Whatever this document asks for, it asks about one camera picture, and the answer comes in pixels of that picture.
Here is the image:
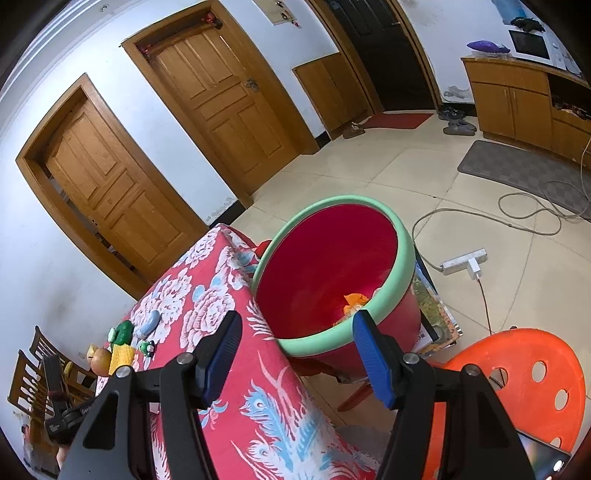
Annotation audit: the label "yellow foam fruit net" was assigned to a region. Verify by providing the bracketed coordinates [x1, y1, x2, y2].
[108, 344, 135, 376]

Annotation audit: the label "small green blue toy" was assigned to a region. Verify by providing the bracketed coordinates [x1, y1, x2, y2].
[138, 340, 155, 358]

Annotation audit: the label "light blue plastic toy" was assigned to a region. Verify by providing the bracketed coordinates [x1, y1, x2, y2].
[134, 310, 161, 340]

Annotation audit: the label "orange peel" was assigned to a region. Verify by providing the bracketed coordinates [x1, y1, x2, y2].
[342, 293, 370, 317]

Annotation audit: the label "person's left hand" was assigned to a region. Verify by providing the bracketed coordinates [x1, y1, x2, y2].
[56, 445, 69, 469]

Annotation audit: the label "wooden chair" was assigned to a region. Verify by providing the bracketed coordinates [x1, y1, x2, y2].
[6, 349, 96, 462]
[29, 326, 97, 391]

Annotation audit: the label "smartphone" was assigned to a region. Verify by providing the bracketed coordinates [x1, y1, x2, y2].
[518, 431, 571, 480]

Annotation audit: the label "red apple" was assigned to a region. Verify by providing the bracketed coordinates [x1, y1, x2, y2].
[89, 348, 111, 377]

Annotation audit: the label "yellow pear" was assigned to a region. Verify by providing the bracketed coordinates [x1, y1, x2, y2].
[86, 344, 97, 362]

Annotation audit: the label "orange plastic stool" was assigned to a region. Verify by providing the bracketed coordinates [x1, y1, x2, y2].
[337, 327, 587, 480]

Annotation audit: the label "green clover-shaped container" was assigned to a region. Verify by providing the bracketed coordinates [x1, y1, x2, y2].
[107, 320, 134, 346]

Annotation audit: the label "books under bucket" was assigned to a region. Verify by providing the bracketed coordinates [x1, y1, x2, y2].
[412, 250, 463, 358]

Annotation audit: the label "red floral tablecloth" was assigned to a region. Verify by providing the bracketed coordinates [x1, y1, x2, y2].
[124, 226, 378, 479]

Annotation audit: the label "white power strip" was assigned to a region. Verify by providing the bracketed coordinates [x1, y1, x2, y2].
[441, 249, 488, 280]

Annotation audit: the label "left wooden door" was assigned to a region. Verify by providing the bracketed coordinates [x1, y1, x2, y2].
[16, 75, 207, 299]

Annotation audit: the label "wooden door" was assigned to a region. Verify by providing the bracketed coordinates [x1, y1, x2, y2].
[16, 75, 207, 299]
[122, 1, 318, 208]

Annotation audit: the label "red bucket green rim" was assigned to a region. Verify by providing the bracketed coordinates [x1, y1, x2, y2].
[252, 195, 421, 379]

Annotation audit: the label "grey floor mat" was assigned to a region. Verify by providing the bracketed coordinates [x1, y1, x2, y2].
[458, 140, 590, 221]

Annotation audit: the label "grey shoes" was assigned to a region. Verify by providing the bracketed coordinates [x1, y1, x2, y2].
[438, 107, 478, 136]

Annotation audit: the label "red door mat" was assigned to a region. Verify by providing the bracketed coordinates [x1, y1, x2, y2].
[363, 112, 433, 130]

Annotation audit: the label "brown shoe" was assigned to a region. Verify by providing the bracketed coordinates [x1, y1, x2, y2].
[342, 122, 366, 140]

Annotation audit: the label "wooden sideboard cabinet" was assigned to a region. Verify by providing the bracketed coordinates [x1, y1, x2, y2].
[462, 57, 590, 168]

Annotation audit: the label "middle wooden door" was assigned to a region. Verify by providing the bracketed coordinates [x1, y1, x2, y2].
[122, 1, 318, 208]

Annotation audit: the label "black entrance door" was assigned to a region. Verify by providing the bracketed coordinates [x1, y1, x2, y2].
[308, 0, 442, 111]

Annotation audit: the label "purple bag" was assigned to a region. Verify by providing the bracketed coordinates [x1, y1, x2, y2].
[467, 40, 510, 55]

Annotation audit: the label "white microwave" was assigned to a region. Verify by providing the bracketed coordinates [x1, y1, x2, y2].
[509, 28, 566, 70]

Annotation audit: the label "grey floor cable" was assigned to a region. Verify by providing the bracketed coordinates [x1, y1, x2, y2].
[410, 138, 591, 273]

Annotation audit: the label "wooden wall panel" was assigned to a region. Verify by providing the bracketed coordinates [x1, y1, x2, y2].
[293, 52, 370, 140]

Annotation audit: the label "wall fuse box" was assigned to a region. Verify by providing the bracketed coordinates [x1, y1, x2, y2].
[253, 0, 300, 27]

